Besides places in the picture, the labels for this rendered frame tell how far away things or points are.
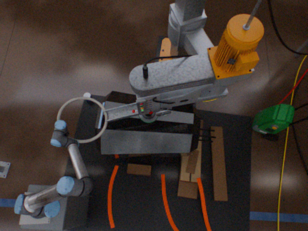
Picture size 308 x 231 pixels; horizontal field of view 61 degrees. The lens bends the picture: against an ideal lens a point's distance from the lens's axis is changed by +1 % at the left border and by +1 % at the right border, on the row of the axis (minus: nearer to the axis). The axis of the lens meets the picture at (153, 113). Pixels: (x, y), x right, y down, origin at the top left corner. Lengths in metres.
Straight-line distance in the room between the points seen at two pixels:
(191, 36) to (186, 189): 1.86
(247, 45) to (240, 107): 2.19
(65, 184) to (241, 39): 1.46
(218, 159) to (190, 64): 1.74
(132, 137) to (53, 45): 2.26
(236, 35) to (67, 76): 2.88
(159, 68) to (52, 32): 2.85
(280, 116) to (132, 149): 1.77
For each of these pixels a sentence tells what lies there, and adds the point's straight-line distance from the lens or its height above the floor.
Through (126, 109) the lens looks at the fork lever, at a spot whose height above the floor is 0.98.
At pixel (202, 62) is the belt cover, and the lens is 2.09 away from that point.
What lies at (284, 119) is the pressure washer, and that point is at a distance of 3.36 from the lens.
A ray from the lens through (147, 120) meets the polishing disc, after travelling 2.74.
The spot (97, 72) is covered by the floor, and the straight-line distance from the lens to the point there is 4.01.
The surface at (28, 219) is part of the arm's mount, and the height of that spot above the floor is 1.03.
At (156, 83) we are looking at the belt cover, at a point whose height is 1.67.
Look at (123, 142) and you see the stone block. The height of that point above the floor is 0.69.
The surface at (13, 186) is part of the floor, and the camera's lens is 3.91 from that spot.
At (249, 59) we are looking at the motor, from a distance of 1.87.
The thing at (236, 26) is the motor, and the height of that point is 2.08.
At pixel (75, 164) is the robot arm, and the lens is 2.14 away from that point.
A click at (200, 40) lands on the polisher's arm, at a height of 1.45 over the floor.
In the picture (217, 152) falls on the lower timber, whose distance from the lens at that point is 3.51.
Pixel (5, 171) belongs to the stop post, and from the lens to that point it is 3.98.
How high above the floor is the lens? 3.45
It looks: 71 degrees down
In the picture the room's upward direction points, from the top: 1 degrees counter-clockwise
